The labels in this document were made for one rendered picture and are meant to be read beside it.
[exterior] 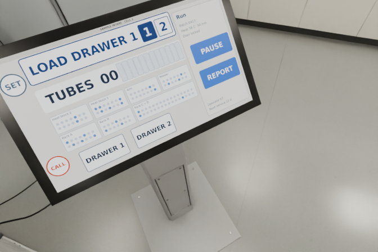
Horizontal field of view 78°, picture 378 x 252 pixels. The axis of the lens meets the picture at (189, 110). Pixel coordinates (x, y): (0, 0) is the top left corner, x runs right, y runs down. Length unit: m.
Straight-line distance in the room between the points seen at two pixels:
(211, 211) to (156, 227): 0.31
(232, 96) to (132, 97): 0.24
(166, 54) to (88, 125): 0.22
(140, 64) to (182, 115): 0.14
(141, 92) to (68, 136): 0.17
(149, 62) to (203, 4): 0.18
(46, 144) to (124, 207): 1.08
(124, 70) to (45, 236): 1.35
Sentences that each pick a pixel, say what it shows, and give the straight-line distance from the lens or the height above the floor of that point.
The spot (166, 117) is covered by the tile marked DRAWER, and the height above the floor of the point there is 1.02.
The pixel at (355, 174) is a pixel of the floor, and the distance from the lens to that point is 1.80.
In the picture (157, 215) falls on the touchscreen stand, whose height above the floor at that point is 0.04.
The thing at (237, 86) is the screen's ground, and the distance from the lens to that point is 0.58.
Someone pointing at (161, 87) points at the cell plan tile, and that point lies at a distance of 0.51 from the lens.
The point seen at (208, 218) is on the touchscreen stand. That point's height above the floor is 0.04.
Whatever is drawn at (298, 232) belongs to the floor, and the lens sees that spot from 1.53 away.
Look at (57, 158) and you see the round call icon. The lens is 0.53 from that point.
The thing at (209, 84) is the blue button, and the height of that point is 1.04.
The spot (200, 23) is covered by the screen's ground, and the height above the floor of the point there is 1.14.
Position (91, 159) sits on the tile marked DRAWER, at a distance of 0.52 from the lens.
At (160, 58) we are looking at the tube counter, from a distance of 0.51.
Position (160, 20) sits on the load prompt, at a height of 1.17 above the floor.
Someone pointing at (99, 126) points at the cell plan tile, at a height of 1.05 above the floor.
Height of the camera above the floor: 1.42
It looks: 51 degrees down
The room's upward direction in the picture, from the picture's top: 6 degrees counter-clockwise
